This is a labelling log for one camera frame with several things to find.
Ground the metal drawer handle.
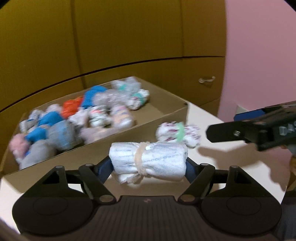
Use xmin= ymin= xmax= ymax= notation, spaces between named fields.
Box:
xmin=198 ymin=76 xmax=216 ymax=84

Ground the grey fluffy sock bundle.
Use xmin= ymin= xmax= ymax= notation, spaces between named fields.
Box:
xmin=20 ymin=141 xmax=58 ymax=169

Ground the grey sock bundle blue band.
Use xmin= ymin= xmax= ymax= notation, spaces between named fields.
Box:
xmin=47 ymin=120 xmax=78 ymax=151

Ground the white and blue sock bundle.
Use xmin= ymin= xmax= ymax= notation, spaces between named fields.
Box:
xmin=20 ymin=110 xmax=44 ymax=132

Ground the blue sock bundle pink band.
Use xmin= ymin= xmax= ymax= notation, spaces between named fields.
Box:
xmin=81 ymin=86 xmax=109 ymax=109

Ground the white fluffy bundle teal band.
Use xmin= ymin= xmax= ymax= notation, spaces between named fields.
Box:
xmin=111 ymin=77 xmax=141 ymax=93

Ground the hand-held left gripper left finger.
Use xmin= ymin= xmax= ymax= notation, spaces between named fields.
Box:
xmin=22 ymin=156 xmax=117 ymax=205

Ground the blue sock bundle beige band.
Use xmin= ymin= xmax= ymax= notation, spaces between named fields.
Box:
xmin=24 ymin=111 xmax=66 ymax=144

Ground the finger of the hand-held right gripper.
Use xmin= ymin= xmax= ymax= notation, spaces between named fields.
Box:
xmin=205 ymin=120 xmax=262 ymax=143
xmin=233 ymin=107 xmax=270 ymax=122

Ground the white fluffy sock bundle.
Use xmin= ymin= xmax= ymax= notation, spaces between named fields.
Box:
xmin=68 ymin=109 xmax=89 ymax=127

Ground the white patterned sock green band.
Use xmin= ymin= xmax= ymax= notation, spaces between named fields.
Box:
xmin=156 ymin=122 xmax=200 ymax=148

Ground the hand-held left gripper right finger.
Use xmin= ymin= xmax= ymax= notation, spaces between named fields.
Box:
xmin=178 ymin=157 xmax=271 ymax=205

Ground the shallow cardboard box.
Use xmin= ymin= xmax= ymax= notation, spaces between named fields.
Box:
xmin=0 ymin=76 xmax=189 ymax=178

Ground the white towel roll beige band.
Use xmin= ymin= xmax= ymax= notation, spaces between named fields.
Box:
xmin=109 ymin=141 xmax=187 ymax=185

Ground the white patterned sock teal band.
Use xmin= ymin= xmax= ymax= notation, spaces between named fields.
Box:
xmin=126 ymin=89 xmax=151 ymax=110

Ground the pink fluffy sock bundle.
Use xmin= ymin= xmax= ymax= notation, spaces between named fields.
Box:
xmin=9 ymin=134 xmax=29 ymax=160

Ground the pale pink sock bundle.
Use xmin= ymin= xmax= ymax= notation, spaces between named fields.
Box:
xmin=110 ymin=104 xmax=134 ymax=130

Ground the lavender plastic bag bundle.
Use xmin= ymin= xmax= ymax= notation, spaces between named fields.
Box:
xmin=81 ymin=126 xmax=121 ymax=144

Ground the white patterned sock red band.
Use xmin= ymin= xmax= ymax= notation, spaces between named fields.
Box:
xmin=89 ymin=107 xmax=111 ymax=128

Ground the clear plastic bag bundle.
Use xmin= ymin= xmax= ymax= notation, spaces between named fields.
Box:
xmin=94 ymin=89 xmax=121 ymax=108

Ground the wooden wardrobe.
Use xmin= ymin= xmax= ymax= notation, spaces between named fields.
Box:
xmin=0 ymin=0 xmax=226 ymax=116

